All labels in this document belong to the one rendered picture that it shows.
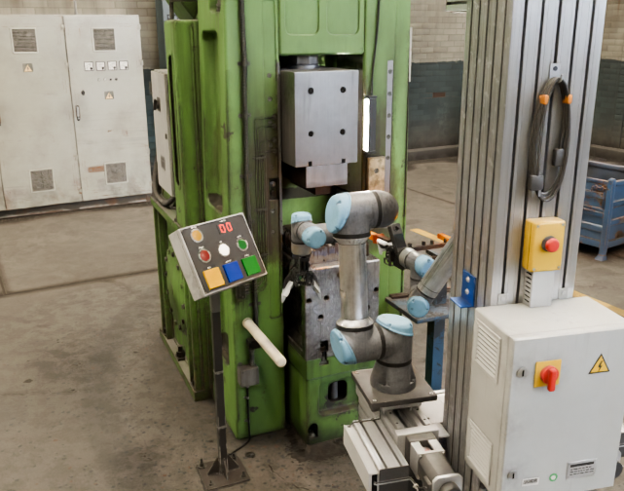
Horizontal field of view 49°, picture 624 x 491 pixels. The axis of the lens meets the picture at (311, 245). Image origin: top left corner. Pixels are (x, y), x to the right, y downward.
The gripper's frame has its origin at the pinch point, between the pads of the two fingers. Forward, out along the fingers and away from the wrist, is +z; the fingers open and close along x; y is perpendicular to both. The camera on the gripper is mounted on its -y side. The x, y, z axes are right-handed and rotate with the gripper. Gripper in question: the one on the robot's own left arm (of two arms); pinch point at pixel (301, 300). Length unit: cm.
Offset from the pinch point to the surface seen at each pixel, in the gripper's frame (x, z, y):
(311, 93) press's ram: 16, -74, -47
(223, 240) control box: -26.2, -18.9, -26.0
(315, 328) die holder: 16, 31, -41
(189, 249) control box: -40.4, -18.9, -16.0
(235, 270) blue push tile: -22.7, -7.8, -19.6
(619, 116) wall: 639, 27, -671
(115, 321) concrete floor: -84, 93, -221
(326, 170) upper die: 23, -40, -48
